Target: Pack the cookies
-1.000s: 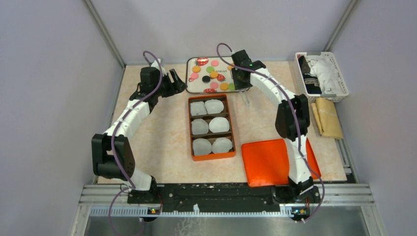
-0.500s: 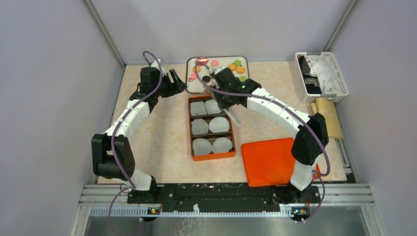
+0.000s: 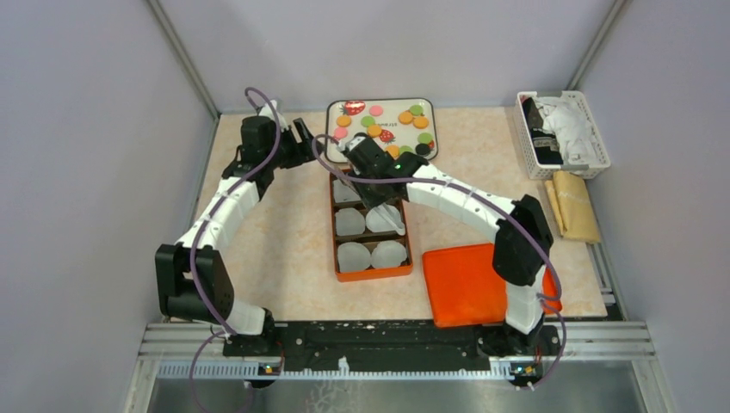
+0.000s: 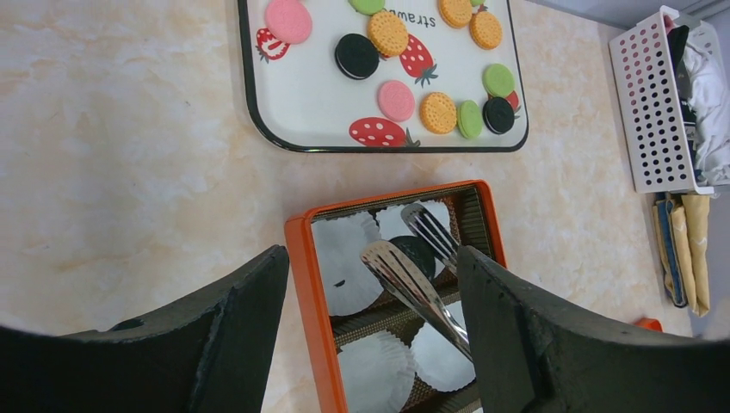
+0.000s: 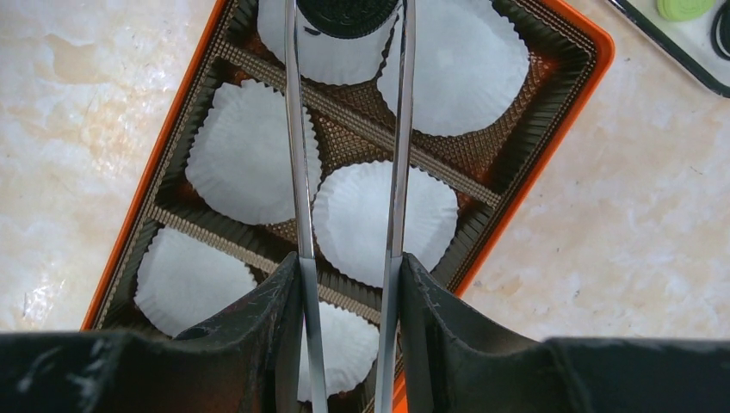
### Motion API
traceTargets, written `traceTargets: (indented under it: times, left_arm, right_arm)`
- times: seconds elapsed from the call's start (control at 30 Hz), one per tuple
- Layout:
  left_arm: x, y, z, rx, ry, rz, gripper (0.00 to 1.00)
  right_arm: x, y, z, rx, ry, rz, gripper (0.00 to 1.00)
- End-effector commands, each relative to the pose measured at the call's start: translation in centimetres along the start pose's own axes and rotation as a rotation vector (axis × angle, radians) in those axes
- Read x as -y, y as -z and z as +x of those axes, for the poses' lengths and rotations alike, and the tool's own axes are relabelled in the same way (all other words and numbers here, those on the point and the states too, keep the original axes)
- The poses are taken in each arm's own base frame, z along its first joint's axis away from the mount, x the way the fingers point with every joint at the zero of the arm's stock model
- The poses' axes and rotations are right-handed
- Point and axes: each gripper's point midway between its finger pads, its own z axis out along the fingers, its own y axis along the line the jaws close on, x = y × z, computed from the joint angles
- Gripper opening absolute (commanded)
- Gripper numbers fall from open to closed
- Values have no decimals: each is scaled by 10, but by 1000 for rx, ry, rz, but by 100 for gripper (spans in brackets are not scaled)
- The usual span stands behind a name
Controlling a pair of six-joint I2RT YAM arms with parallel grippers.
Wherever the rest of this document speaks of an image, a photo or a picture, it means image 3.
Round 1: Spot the pink sandwich cookie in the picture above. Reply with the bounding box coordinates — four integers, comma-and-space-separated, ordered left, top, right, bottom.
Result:
332, 126, 349, 141

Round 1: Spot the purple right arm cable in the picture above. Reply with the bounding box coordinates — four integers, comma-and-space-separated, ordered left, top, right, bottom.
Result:
310, 134, 568, 391

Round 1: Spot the orange cookie tin box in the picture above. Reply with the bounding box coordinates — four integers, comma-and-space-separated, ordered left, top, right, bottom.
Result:
329, 175, 414, 282

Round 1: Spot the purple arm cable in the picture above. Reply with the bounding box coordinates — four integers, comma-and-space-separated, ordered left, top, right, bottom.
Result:
310, 134, 568, 391
188, 86, 283, 413

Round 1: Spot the black item in basket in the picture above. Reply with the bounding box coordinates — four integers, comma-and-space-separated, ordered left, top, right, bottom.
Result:
522, 97, 563, 165

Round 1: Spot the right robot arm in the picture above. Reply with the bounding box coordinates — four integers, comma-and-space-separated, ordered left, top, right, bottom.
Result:
312, 133, 561, 354

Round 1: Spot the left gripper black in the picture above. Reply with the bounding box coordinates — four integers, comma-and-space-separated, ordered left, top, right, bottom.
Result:
264, 117, 325, 169

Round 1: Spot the metal tongs white handle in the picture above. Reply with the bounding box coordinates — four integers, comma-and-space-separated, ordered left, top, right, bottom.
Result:
375, 204, 406, 236

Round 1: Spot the white perforated plastic basket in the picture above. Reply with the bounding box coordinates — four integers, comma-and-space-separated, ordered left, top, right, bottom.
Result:
513, 91, 611, 180

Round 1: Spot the black sandwich cookie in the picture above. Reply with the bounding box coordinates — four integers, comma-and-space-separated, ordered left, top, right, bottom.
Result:
415, 143, 431, 157

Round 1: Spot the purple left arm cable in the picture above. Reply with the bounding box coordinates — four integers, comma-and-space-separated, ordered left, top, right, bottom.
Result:
188, 86, 283, 413

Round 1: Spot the white cloth in basket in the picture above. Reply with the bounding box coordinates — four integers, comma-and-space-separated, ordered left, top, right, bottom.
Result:
535, 96, 599, 165

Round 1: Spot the yellow sandwich cookie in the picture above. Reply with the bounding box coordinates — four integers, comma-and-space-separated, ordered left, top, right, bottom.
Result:
366, 124, 382, 138
412, 116, 430, 129
336, 115, 352, 128
398, 111, 414, 125
385, 145, 400, 159

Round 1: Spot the white strawberry print tray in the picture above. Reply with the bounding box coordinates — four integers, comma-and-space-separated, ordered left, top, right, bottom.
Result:
325, 97, 439, 164

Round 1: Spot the yellow folded cloth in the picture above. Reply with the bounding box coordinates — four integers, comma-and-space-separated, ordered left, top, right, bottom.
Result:
545, 170, 600, 244

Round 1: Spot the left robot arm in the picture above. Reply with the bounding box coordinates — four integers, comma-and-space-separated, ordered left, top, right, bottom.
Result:
155, 100, 314, 356

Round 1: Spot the orange tin lid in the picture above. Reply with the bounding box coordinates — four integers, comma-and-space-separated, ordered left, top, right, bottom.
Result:
423, 243, 557, 334

